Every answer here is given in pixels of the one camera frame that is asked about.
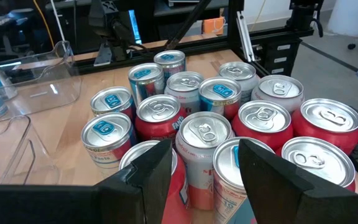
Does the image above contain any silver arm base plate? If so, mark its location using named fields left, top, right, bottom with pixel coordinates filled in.
left=93, top=42, right=114, bottom=67

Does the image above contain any clear plastic bin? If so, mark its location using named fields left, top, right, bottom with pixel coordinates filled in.
left=0, top=114, right=61, bottom=187
left=0, top=39, right=83, bottom=127

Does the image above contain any long white cable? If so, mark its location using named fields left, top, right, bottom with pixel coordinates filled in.
left=50, top=0, right=67, bottom=43

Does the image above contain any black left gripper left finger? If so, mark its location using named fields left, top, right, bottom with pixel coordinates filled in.
left=94, top=138, right=173, bottom=224

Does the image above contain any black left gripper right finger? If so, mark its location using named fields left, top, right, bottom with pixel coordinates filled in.
left=237, top=138, right=316, bottom=224

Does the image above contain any white blue Spindrift can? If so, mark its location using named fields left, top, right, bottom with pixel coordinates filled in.
left=218, top=61, right=261, bottom=105

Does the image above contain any red Fanta soda can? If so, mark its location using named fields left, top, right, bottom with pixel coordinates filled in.
left=274, top=136, right=357, bottom=193
left=231, top=100, right=295, bottom=152
left=118, top=139, right=194, bottom=224
left=134, top=93, right=188, bottom=144
left=290, top=98, right=358, bottom=156

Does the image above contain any long yellow cable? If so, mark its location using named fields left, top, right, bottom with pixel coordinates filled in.
left=32, top=0, right=56, bottom=50

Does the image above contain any white round bin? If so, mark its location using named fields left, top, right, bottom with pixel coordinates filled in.
left=326, top=0, right=358, bottom=38

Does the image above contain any silver metal bracket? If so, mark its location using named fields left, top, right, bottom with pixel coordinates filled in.
left=235, top=11, right=257, bottom=63

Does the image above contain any white orange Spindrift can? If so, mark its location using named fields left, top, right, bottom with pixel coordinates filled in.
left=175, top=111, right=235, bottom=211

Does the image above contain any white pink Spindrift can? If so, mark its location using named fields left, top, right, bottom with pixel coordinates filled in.
left=250, top=74, right=305, bottom=114

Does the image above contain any black drawer cabinet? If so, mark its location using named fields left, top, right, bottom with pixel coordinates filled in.
left=261, top=39, right=303, bottom=77

